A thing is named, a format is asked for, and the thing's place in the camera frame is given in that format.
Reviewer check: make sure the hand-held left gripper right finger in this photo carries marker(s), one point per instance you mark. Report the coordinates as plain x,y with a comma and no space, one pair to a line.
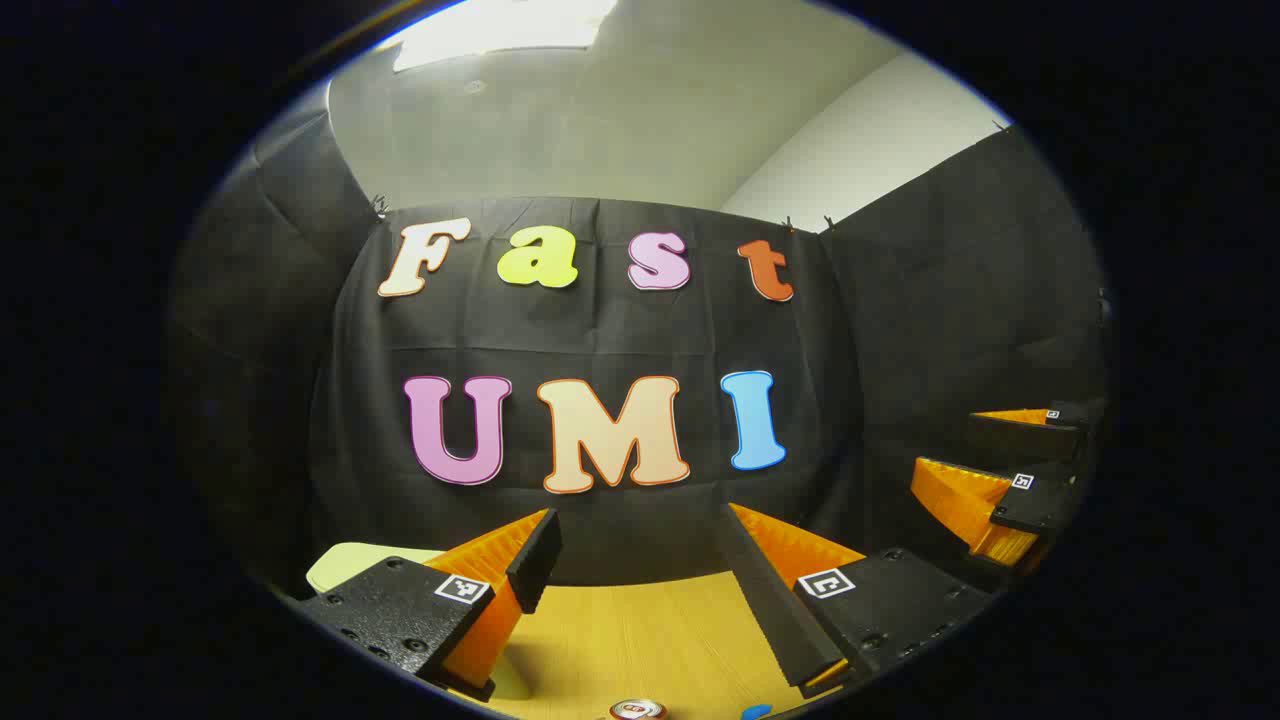
770,610

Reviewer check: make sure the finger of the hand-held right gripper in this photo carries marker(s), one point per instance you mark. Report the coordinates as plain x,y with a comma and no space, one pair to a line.
1020,437
1040,505

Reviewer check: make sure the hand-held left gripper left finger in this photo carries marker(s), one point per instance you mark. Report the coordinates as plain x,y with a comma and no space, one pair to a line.
535,560

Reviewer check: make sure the blue paper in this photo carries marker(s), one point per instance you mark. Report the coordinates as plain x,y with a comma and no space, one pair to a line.
755,713

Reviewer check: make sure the red and silver pop can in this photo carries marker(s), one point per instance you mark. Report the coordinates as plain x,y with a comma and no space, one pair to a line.
638,711

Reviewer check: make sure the green desktop garbage bin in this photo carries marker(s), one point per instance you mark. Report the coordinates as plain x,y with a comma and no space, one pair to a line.
350,565

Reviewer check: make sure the black backdrop cloth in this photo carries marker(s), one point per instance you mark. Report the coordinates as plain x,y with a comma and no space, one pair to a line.
600,330

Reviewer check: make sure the ceiling light panel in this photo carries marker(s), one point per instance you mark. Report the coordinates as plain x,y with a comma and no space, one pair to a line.
500,25

